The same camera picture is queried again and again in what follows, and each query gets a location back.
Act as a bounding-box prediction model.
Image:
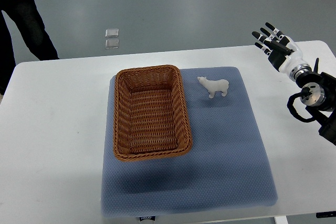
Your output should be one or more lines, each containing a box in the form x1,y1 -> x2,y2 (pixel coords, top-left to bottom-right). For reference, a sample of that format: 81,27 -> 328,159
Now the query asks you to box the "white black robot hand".
252,22 -> 312,81

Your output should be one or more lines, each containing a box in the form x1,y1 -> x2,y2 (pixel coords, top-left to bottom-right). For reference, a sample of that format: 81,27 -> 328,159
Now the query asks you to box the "white bear figurine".
197,77 -> 229,99

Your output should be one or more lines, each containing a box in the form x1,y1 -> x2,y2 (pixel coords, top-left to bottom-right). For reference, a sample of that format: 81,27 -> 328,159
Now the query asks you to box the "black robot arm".
287,58 -> 335,144

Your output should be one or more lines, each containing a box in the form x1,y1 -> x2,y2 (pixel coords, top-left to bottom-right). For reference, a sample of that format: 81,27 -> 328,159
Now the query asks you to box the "brown wicker basket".
113,65 -> 193,162

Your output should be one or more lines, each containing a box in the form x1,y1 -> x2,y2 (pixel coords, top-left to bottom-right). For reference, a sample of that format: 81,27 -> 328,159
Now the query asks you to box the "person in black clothes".
1,0 -> 58,95

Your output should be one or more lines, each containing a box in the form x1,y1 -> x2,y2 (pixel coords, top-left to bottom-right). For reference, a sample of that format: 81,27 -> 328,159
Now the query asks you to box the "upper metal floor plate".
105,28 -> 119,38

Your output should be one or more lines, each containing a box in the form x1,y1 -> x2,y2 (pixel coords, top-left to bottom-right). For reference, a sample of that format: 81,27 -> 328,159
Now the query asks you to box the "metal floor plate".
105,28 -> 119,38
106,38 -> 119,49

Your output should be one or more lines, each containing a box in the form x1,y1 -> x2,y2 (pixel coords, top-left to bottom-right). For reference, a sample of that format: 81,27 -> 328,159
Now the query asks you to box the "lower metal floor plate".
106,38 -> 119,49

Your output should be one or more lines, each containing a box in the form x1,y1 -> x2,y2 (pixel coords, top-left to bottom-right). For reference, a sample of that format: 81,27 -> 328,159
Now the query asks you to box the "blue textured mat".
101,67 -> 277,218

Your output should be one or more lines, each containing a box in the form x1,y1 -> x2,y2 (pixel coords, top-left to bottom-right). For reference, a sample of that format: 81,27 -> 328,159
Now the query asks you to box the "black table control panel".
316,211 -> 336,219

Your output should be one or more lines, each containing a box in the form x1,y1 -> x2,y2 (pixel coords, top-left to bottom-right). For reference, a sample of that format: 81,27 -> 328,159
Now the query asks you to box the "black label tag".
139,216 -> 155,221

